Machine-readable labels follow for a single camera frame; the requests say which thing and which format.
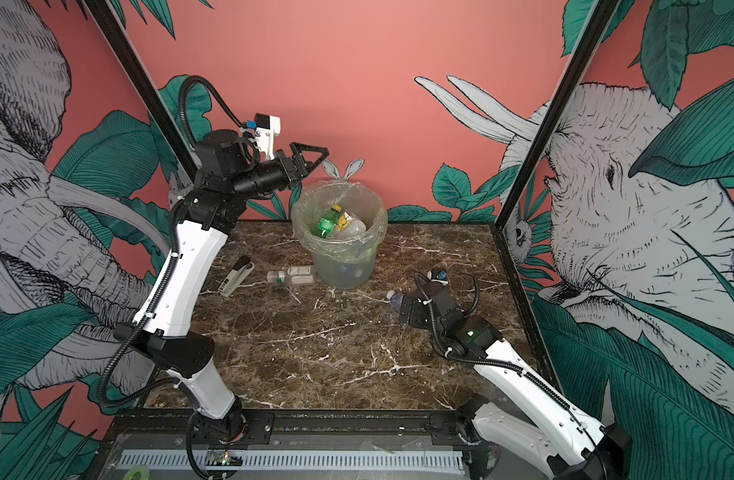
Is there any left black frame post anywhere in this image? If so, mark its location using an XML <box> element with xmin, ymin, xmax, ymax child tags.
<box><xmin>83</xmin><ymin>0</ymin><xmax>197</xmax><ymax>181</ymax></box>

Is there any clear bottle green red label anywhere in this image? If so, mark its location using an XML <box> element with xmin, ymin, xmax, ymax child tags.
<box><xmin>336</xmin><ymin>211</ymin><xmax>354</xmax><ymax>231</ymax></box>

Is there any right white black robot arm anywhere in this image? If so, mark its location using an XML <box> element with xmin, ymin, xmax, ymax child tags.
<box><xmin>386</xmin><ymin>277</ymin><xmax>633</xmax><ymax>479</ymax></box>

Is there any grey mesh waste bin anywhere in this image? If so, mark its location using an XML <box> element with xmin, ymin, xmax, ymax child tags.
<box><xmin>294</xmin><ymin>182</ymin><xmax>387</xmax><ymax>290</ymax></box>

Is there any clear plastic bin liner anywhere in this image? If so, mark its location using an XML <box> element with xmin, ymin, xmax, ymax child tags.
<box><xmin>291</xmin><ymin>180</ymin><xmax>388</xmax><ymax>263</ymax></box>

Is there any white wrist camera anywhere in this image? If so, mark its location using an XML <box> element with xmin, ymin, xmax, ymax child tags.
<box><xmin>427</xmin><ymin>267</ymin><xmax>449</xmax><ymax>285</ymax></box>
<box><xmin>245</xmin><ymin>113</ymin><xmax>281</xmax><ymax>160</ymax></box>

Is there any white slotted cable duct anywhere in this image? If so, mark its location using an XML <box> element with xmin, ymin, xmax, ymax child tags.
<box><xmin>112</xmin><ymin>449</ymin><xmax>466</xmax><ymax>473</ymax></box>

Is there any clear bottle white cap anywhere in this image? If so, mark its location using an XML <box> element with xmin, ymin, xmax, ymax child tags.
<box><xmin>386</xmin><ymin>290</ymin><xmax>405</xmax><ymax>313</ymax></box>

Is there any black frame post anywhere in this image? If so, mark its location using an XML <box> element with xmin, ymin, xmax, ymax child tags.
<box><xmin>495</xmin><ymin>0</ymin><xmax>619</xmax><ymax>232</ymax></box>
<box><xmin>83</xmin><ymin>0</ymin><xmax>197</xmax><ymax>181</ymax></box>

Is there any white bottle red label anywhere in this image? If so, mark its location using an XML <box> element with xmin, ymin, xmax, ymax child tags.
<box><xmin>338</xmin><ymin>218</ymin><xmax>367</xmax><ymax>239</ymax></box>

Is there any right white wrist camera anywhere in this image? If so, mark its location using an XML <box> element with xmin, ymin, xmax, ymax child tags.
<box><xmin>427</xmin><ymin>267</ymin><xmax>449</xmax><ymax>285</ymax></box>

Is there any clear bottle green cap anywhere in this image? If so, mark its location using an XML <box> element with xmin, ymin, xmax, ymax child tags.
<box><xmin>266</xmin><ymin>266</ymin><xmax>316</xmax><ymax>286</ymax></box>

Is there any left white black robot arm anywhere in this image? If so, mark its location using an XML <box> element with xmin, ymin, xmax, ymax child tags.
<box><xmin>95</xmin><ymin>76</ymin><xmax>329</xmax><ymax>444</ymax></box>

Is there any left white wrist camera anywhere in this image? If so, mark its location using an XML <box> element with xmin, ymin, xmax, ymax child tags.
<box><xmin>245</xmin><ymin>113</ymin><xmax>281</xmax><ymax>160</ymax></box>

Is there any right black frame post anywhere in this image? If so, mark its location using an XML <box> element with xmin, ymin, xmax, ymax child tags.
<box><xmin>495</xmin><ymin>0</ymin><xmax>619</xmax><ymax>232</ymax></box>

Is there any black front rail frame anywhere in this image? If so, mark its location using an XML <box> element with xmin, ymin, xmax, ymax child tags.
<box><xmin>86</xmin><ymin>409</ymin><xmax>500</xmax><ymax>479</ymax></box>

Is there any green soda bottle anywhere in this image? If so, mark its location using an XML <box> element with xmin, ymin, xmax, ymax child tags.
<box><xmin>312</xmin><ymin>204</ymin><xmax>342</xmax><ymax>239</ymax></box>

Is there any grey stapler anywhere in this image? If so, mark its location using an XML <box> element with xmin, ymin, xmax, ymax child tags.
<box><xmin>218</xmin><ymin>255</ymin><xmax>255</xmax><ymax>297</ymax></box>

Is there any green tape roll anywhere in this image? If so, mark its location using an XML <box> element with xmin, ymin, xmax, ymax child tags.
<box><xmin>123</xmin><ymin>466</ymin><xmax>150</xmax><ymax>480</ymax></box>

